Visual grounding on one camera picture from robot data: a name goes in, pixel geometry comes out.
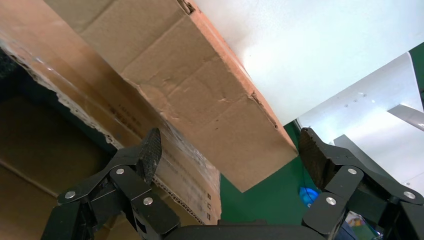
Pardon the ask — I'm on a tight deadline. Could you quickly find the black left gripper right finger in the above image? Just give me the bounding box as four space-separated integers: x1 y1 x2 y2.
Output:
298 127 424 240

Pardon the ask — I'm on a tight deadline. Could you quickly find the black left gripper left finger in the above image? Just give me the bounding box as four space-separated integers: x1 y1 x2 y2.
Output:
41 127 181 240

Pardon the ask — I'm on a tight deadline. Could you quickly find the small cardboard box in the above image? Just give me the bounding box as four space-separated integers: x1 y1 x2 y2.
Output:
43 0 299 194

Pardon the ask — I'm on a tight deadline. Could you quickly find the large cardboard box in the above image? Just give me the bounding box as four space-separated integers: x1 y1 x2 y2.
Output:
0 0 223 240

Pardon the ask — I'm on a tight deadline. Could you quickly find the white robot body panel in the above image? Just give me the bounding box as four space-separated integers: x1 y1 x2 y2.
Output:
296 51 424 196

